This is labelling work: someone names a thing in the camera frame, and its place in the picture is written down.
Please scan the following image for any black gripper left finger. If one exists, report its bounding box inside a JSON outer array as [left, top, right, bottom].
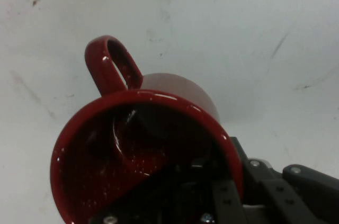
[[89, 157, 247, 224]]

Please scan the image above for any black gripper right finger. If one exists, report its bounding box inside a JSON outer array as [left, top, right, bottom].
[[229, 136, 339, 224]]

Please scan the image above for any red ceramic mug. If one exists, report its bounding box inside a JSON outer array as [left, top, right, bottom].
[[50, 34, 245, 224]]

